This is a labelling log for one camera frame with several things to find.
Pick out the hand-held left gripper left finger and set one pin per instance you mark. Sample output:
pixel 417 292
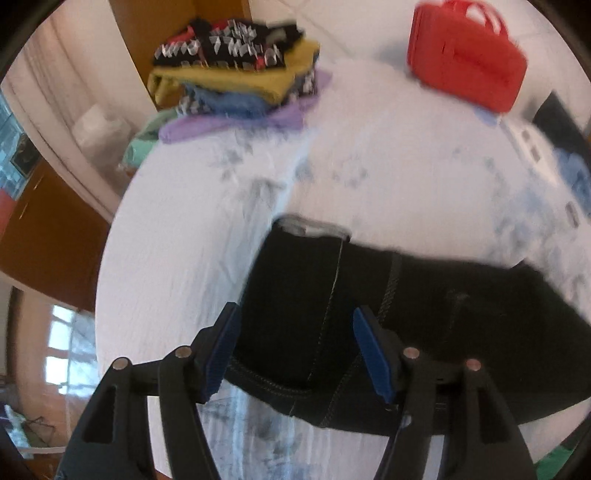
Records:
pixel 222 350

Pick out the pile of folded clothes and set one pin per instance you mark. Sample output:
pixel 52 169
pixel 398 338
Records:
pixel 240 120

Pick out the white curtain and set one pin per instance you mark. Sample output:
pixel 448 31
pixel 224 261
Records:
pixel 78 106

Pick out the mint green garment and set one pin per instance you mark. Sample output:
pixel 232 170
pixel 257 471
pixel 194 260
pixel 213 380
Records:
pixel 141 145

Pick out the black white patterned garment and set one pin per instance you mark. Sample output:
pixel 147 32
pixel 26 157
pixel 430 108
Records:
pixel 226 44

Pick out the blue cloth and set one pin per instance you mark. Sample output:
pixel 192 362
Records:
pixel 577 175

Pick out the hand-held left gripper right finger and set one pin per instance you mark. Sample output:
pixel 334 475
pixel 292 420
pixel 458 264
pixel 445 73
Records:
pixel 372 355

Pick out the white floral bed sheet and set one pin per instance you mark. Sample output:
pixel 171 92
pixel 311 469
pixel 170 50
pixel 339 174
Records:
pixel 378 184

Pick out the blue folded garment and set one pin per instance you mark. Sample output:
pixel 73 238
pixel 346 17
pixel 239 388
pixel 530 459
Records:
pixel 231 102

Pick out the red plastic case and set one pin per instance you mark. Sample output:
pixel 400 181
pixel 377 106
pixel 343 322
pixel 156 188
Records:
pixel 466 60

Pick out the black pants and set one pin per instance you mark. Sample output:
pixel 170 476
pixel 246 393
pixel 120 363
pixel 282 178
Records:
pixel 415 323

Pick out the yellow folded garment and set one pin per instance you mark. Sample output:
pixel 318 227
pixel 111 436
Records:
pixel 231 81

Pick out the wooden wardrobe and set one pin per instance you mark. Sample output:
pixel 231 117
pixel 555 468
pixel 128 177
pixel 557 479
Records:
pixel 51 226

